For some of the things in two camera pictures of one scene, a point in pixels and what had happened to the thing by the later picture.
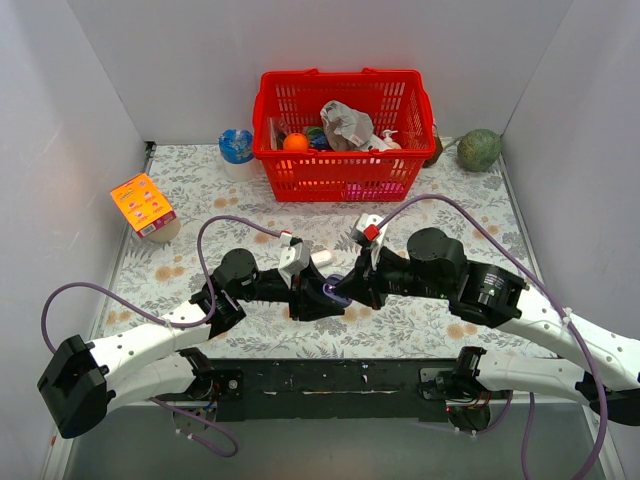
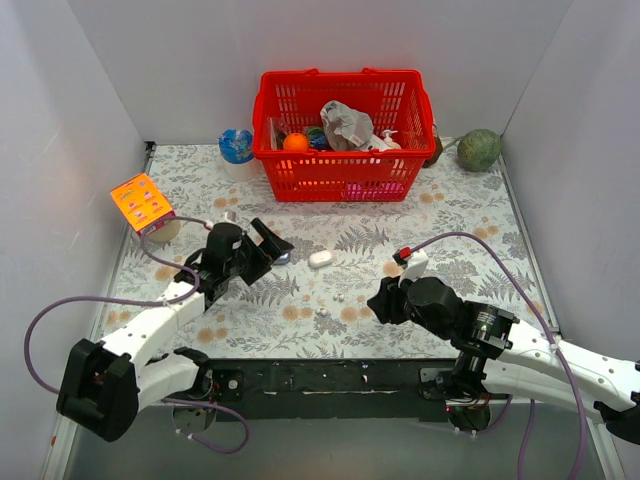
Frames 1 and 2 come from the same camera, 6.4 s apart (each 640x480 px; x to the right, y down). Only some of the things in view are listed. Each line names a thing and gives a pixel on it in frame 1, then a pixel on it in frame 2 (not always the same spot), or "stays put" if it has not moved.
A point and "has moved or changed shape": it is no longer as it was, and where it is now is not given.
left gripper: [302, 297] to [257, 256]
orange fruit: [295, 142] stays put
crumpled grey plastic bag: [345, 128] stays put
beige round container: [166, 233] stays put
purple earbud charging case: [328, 289] has moved or changed shape
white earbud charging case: [321, 258] stays put
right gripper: [372, 281] to [388, 301]
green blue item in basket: [317, 139] stays put
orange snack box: [143, 205] stays put
